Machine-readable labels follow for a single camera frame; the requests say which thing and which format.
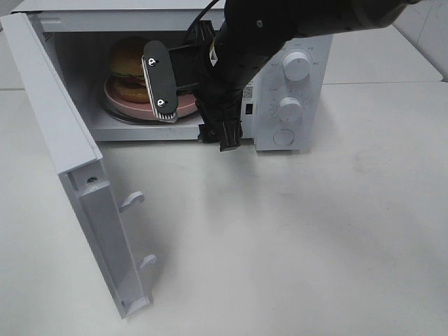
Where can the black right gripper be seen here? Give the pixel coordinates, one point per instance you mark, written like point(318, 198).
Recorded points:
point(218, 104)

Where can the pink round plate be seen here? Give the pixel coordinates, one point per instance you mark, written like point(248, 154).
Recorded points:
point(111, 93)

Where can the round white door button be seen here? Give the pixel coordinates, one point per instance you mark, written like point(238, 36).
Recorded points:
point(284, 137)

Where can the white microwave oven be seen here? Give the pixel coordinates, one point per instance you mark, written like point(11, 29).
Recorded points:
point(81, 34)

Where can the white microwave knob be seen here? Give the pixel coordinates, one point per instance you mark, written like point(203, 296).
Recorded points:
point(289, 110)
point(296, 65)

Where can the burger with lettuce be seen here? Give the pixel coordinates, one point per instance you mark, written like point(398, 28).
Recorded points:
point(126, 67)

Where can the white microwave door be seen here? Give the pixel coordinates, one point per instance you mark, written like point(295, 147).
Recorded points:
point(79, 163)

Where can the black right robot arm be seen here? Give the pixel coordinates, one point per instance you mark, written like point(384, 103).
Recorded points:
point(297, 31)

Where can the glass microwave turntable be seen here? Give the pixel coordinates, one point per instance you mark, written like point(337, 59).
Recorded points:
point(187, 109)

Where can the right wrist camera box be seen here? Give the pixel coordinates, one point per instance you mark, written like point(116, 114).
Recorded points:
point(168, 72)

